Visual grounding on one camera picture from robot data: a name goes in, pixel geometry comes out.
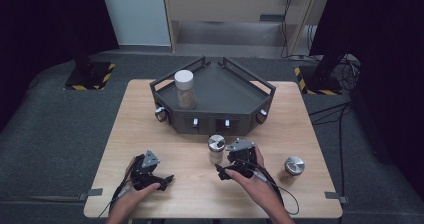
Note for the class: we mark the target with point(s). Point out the black stand with striped base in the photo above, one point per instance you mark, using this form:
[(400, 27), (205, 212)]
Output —
[(86, 78), (321, 81)]

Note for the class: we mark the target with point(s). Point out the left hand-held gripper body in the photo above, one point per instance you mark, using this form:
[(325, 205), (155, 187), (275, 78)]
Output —
[(145, 175)]

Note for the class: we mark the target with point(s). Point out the person's right hand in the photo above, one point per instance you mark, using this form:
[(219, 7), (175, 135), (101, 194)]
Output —
[(256, 190)]

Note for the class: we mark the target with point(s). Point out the silver lid pale spice jar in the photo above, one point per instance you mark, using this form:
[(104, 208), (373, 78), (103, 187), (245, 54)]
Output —
[(216, 143)]

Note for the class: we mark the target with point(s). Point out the dark grey corner rack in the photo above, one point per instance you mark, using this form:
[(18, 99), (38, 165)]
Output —
[(226, 90)]

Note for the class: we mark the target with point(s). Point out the grey label on cabinet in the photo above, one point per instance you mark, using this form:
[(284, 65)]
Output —
[(271, 17)]

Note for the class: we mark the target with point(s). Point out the white lid glass spice jar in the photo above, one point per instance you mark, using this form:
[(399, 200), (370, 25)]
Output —
[(184, 80)]

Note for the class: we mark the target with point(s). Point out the black curtain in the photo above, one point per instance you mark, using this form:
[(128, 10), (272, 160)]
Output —
[(40, 34), (393, 50)]

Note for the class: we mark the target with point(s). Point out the grey tape strip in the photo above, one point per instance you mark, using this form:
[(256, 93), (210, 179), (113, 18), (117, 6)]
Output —
[(90, 193), (334, 195)]

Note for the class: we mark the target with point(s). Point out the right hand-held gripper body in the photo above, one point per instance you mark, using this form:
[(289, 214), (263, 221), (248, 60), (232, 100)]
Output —
[(241, 155)]

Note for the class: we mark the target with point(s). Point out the white panel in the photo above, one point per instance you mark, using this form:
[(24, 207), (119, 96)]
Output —
[(136, 14)]

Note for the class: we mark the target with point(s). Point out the person's left hand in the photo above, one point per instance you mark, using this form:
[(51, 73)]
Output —
[(131, 204)]

